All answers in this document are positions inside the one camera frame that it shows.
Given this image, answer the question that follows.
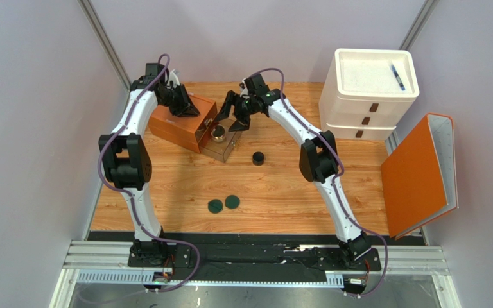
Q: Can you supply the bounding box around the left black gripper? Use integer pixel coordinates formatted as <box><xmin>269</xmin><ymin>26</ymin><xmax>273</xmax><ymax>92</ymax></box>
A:
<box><xmin>160</xmin><ymin>84</ymin><xmax>202</xmax><ymax>119</ymax></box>

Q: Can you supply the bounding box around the gold lid cream jar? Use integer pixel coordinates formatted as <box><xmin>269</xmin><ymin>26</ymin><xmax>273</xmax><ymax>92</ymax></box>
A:
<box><xmin>211</xmin><ymin>124</ymin><xmax>226</xmax><ymax>143</ymax></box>

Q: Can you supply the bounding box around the orange drawer box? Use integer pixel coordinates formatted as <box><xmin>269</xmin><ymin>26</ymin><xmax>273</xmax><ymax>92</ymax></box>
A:
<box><xmin>148</xmin><ymin>94</ymin><xmax>218</xmax><ymax>153</ymax></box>

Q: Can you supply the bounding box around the clear bottom drawer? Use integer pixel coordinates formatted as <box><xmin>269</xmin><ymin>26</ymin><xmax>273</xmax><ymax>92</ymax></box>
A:
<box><xmin>200</xmin><ymin>119</ymin><xmax>242</xmax><ymax>163</ymax></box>

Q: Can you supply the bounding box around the black round jar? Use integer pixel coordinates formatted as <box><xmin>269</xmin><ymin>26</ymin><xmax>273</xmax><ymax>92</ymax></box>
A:
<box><xmin>252</xmin><ymin>151</ymin><xmax>265</xmax><ymax>166</ymax></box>

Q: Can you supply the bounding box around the green round compact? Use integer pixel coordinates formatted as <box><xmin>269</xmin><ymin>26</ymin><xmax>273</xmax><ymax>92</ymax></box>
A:
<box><xmin>207</xmin><ymin>199</ymin><xmax>223</xmax><ymax>214</ymax></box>
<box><xmin>224</xmin><ymin>195</ymin><xmax>241</xmax><ymax>209</ymax></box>

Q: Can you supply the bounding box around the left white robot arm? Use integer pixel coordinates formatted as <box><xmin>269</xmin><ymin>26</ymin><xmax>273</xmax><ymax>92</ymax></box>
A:
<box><xmin>97</xmin><ymin>62</ymin><xmax>200</xmax><ymax>264</ymax></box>

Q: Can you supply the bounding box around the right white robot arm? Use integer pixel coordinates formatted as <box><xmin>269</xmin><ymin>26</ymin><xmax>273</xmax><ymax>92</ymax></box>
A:
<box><xmin>215</xmin><ymin>74</ymin><xmax>371</xmax><ymax>262</ymax></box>

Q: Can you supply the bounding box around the white three-drawer cabinet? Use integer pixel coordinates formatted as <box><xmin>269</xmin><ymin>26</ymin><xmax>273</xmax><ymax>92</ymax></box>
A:
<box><xmin>318</xmin><ymin>48</ymin><xmax>420</xmax><ymax>141</ymax></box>

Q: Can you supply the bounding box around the blue pen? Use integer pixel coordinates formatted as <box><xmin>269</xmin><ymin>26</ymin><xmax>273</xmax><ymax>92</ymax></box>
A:
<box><xmin>390</xmin><ymin>64</ymin><xmax>406</xmax><ymax>91</ymax></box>

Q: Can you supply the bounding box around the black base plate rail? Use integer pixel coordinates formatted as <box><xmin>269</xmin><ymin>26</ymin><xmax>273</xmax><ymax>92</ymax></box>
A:
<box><xmin>127</xmin><ymin>241</ymin><xmax>383</xmax><ymax>272</ymax></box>

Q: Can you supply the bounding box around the orange ring binder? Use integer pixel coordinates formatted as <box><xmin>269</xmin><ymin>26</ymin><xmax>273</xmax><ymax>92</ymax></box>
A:
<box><xmin>381</xmin><ymin>113</ymin><xmax>459</xmax><ymax>239</ymax></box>

